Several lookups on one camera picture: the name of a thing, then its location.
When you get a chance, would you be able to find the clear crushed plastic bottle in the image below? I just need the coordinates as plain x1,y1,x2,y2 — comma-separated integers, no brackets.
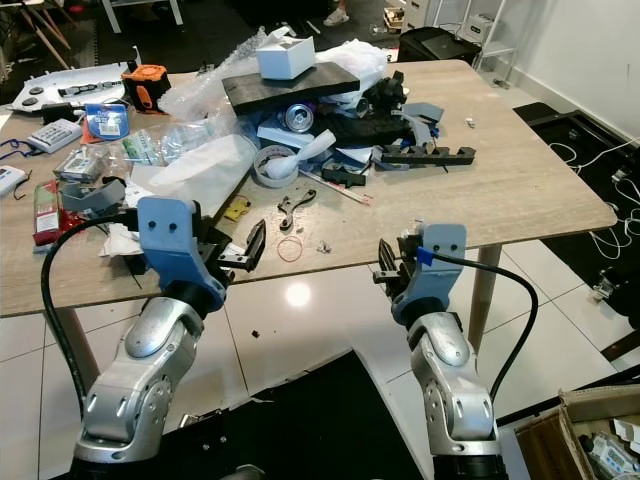
125,120,221,166

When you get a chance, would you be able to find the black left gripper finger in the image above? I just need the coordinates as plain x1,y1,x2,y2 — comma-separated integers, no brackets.
244,219,268,274

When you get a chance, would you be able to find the silver drink can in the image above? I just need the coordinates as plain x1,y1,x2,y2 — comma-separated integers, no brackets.
282,103,316,133

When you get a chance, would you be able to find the grey tape roll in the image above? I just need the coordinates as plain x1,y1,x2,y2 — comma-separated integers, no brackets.
253,145,301,188

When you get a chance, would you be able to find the black bag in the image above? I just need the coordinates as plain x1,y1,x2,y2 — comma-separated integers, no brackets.
397,25,483,63

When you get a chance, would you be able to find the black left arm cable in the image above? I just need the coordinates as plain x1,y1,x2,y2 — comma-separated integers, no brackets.
42,208,151,421

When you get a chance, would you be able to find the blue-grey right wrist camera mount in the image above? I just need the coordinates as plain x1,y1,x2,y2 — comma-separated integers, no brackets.
395,222,469,323

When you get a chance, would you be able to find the white paper bag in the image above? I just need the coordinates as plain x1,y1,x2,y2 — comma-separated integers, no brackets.
140,133,258,201

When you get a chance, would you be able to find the brown cardboard box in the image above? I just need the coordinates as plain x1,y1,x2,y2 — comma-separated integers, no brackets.
515,385,640,480

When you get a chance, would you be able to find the red packet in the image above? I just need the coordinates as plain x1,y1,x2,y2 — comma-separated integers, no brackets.
33,180,63,246

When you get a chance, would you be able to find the grey plastic bracket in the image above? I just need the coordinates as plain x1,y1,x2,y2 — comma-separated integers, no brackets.
60,178,129,216

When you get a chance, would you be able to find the black notched rail part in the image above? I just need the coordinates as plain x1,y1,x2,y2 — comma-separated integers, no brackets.
378,143,477,168

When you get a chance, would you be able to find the grey curved plastic part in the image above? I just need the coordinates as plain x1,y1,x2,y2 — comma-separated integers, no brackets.
400,100,446,149

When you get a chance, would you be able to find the black floor mat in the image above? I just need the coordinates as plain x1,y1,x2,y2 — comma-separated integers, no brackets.
180,350,426,480

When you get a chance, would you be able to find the orange and black tool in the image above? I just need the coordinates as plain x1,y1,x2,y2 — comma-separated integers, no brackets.
122,63,171,113

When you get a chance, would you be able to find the small white box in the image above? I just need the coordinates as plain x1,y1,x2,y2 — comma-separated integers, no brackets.
257,37,316,81

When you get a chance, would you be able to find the white remote device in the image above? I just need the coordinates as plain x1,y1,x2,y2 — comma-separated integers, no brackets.
28,118,83,154

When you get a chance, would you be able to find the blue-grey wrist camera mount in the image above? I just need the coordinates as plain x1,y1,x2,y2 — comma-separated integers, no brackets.
137,196,213,301
395,222,469,323

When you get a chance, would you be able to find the small yellow piece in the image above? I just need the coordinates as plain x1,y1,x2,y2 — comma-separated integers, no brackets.
225,196,253,223

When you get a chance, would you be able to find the dark grey slab board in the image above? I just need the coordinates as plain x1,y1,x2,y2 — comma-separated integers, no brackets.
223,62,361,114

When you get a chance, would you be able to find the blue card package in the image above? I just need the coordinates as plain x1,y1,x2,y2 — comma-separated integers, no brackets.
84,103,131,141

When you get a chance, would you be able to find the red rubber band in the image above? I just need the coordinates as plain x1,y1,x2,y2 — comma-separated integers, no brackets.
279,236,304,263

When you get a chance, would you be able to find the light wooden table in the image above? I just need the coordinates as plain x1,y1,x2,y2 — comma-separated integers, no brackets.
0,60,618,351

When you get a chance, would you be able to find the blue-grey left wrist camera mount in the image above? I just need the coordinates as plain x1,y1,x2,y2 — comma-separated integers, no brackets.
137,196,213,301

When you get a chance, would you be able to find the white plastic bag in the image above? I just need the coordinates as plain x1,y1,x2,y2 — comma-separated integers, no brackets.
315,40,391,91

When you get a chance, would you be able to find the white foam aircraft board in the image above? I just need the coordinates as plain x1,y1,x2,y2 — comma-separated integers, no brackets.
10,70,131,111

